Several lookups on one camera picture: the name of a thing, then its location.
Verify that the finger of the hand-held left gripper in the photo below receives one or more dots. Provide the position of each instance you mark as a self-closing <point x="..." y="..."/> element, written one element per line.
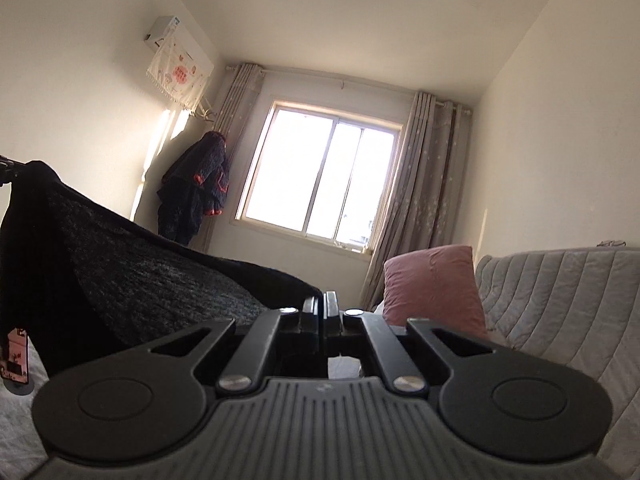
<point x="7" y="166"/>

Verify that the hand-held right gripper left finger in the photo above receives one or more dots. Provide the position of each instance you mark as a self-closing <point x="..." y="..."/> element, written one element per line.
<point x="311" y="321"/>

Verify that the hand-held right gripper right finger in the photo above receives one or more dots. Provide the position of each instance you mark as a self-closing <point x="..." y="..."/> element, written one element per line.
<point x="331" y="321"/>

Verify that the black knit garment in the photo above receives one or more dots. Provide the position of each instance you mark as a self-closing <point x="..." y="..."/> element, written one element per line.
<point x="150" y="270"/>

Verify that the pink pillow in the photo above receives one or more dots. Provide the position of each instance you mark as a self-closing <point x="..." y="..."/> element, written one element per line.
<point x="432" y="292"/>

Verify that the window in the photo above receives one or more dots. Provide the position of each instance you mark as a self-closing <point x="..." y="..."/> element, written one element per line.
<point x="320" y="175"/>

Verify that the grey curtain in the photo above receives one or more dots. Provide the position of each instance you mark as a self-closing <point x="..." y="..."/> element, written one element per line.
<point x="239" y="105"/>
<point x="425" y="175"/>

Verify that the dark hanging jacket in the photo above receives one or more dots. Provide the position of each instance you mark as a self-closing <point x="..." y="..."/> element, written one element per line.
<point x="197" y="185"/>

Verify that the pink hang tag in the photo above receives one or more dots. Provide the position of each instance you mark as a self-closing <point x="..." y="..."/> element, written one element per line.
<point x="14" y="355"/>

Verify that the white air conditioner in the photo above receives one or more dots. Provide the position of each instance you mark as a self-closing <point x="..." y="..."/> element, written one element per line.
<point x="162" y="27"/>

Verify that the grey quilted headboard cover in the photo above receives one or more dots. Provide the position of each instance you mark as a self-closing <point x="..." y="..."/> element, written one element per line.
<point x="560" y="320"/>

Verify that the curtain rod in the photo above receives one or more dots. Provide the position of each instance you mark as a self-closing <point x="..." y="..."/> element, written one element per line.
<point x="340" y="79"/>

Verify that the covered wall air conditioner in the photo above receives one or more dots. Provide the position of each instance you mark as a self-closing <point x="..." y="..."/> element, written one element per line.
<point x="179" y="70"/>

